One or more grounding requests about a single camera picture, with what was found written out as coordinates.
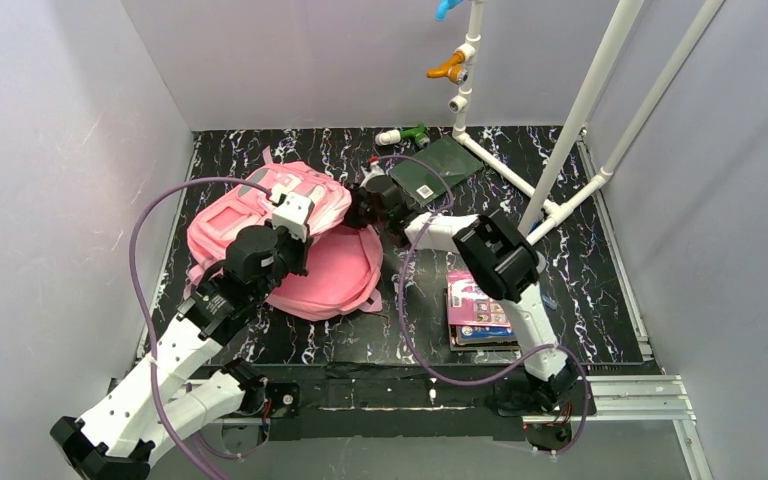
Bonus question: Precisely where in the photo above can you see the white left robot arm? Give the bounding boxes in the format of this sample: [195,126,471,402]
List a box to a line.
[50,223,312,479]

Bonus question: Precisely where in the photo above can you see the white pvc pipe frame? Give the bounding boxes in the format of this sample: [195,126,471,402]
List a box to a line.
[449,1,722,243]

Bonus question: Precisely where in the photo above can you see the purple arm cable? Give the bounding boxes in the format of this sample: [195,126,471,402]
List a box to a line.
[128,176,273,480]
[373,154,591,458]

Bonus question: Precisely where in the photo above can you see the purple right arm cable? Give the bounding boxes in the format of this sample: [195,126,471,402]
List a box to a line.
[373,154,591,458]

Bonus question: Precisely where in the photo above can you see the green white pipe fitting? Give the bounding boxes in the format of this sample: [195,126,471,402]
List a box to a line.
[374,124,431,149]

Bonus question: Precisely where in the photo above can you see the aluminium rail frame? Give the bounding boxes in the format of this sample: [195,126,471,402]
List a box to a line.
[85,135,715,480]

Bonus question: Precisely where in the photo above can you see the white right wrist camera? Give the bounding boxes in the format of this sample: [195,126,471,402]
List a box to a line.
[361,156,386,187]

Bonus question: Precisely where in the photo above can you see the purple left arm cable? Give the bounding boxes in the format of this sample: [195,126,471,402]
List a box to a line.
[128,176,273,480]

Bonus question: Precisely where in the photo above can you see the dark green notebook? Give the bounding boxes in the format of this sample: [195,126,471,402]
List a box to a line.
[389,136,483,206]

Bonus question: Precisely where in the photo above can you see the orange tap handle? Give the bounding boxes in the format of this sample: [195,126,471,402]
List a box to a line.
[426,50,468,85]

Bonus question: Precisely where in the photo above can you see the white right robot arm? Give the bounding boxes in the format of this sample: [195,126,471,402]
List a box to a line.
[344,175,579,407]

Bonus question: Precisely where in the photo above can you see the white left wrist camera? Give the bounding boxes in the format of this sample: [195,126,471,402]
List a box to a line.
[269,185,315,242]

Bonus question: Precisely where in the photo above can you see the stacked grey books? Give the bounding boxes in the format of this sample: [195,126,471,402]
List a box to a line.
[449,325,519,351]

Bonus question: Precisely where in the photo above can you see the pink student backpack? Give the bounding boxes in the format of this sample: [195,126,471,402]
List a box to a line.
[187,148,383,321]

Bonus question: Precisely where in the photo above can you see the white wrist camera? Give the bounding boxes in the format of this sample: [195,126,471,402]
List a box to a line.
[269,185,315,242]
[361,156,386,187]

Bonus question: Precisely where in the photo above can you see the pink sticker book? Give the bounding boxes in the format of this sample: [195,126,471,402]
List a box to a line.
[446,270,510,328]

